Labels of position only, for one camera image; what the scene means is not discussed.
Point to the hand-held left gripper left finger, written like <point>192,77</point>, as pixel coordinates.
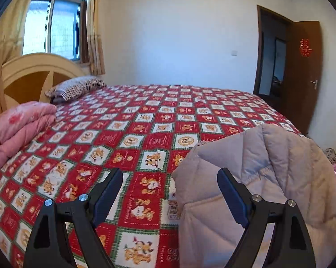
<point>106,201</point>

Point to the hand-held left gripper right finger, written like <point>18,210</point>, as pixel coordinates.
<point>232,198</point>

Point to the light grey puffer jacket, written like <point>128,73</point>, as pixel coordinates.
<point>257,173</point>

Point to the red printed bed cover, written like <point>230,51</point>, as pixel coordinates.
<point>145,134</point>

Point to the pink folded quilt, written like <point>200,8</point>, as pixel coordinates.
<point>20,128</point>

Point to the striped pillow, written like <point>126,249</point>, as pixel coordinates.
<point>77,87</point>

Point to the brown wooden door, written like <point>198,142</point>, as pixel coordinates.
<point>303,75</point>

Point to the cream wooden headboard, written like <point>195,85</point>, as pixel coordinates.
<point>31,75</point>

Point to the red door decoration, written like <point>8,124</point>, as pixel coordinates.
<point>305,47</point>

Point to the beige curtain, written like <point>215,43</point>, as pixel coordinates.
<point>95,25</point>
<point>6,50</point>

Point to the window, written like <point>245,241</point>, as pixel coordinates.
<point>55,22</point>

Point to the dark door frame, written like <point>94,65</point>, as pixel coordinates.
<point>261,53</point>

